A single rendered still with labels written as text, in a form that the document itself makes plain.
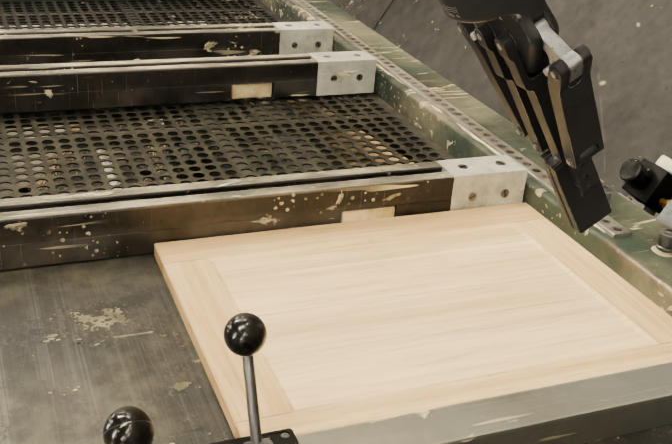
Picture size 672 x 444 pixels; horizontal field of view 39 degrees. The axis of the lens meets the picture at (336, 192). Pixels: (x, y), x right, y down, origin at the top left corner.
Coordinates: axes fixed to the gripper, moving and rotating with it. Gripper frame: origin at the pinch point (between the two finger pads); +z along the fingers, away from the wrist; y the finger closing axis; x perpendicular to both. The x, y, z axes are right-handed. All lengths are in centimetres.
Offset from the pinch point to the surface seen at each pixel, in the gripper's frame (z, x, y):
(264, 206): 21, -17, -58
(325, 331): 24.5, -20.1, -33.3
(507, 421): 28.0, -10.9, -10.4
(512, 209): 44, 14, -56
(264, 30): 31, 7, -138
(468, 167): 36, 12, -61
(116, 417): -1.4, -37.0, -6.5
